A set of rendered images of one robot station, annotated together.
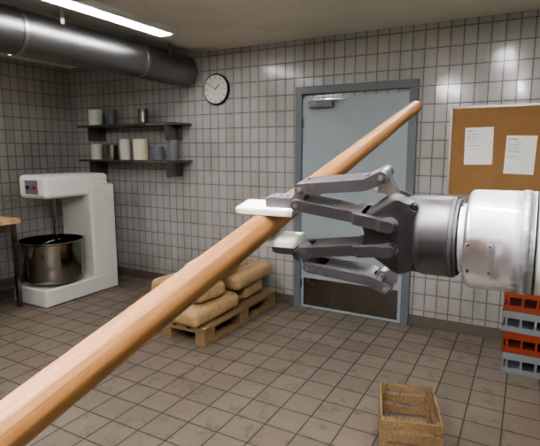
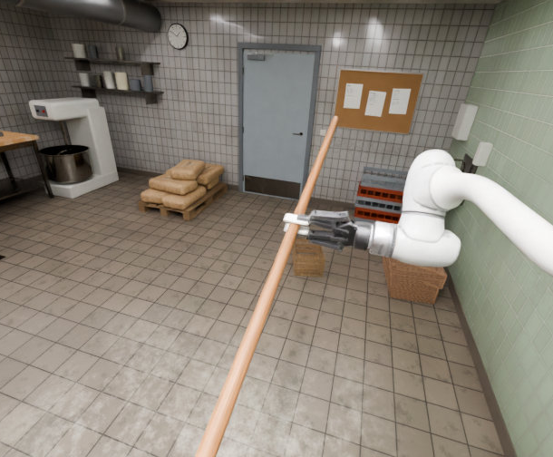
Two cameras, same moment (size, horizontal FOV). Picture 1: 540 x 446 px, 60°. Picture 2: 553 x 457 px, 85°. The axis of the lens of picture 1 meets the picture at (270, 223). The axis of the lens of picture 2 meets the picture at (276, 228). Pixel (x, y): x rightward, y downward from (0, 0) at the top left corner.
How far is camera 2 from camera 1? 0.44 m
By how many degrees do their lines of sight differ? 23
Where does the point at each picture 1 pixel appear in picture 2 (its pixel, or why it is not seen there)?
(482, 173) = (353, 113)
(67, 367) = (266, 302)
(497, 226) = (383, 240)
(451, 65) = (342, 38)
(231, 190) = (194, 116)
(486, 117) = (359, 77)
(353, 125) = (277, 74)
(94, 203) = (92, 123)
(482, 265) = (376, 250)
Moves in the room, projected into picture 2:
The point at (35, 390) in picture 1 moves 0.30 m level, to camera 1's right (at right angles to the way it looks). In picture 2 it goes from (263, 310) to (392, 296)
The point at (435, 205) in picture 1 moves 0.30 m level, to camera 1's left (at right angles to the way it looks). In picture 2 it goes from (363, 228) to (247, 236)
